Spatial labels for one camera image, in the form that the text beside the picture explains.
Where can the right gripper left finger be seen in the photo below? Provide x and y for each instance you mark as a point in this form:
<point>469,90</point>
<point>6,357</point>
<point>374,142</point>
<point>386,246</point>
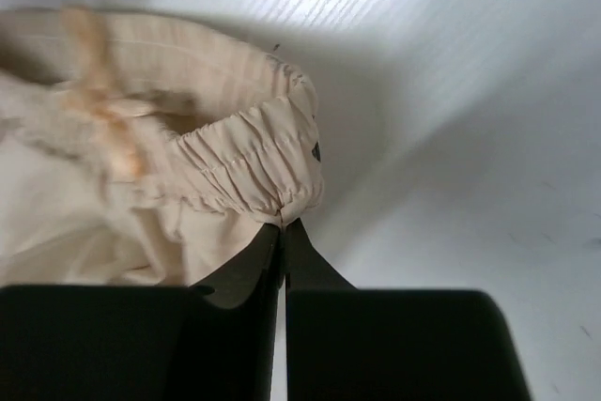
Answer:
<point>209,341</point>

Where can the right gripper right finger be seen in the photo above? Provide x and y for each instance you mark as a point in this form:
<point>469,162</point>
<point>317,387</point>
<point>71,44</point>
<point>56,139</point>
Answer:
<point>346,343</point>

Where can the beige trousers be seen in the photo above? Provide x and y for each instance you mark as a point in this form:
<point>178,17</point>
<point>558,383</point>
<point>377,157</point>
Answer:
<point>144,150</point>

